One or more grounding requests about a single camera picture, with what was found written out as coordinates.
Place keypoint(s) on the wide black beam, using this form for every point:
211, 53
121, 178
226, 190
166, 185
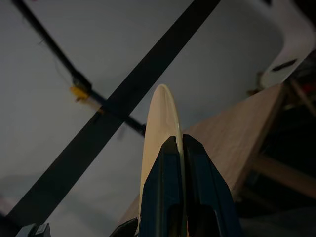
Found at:
138, 81

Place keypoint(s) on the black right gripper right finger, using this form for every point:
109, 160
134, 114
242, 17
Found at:
209, 195

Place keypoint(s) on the white plastic fixture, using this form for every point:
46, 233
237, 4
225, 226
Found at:
293, 44

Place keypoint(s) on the wooden table frame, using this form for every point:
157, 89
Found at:
279, 170

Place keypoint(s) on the cream round plate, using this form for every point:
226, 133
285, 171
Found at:
160, 118

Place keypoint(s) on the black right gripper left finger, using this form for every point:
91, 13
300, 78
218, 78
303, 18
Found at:
160, 195

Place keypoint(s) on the thin black rail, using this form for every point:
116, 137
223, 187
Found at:
56, 51

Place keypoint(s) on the light wooden table board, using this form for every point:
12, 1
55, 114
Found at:
222, 138

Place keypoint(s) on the blue grey box part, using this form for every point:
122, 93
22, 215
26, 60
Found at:
37, 230

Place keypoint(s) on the yellow clip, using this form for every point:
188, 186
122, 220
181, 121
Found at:
78, 91

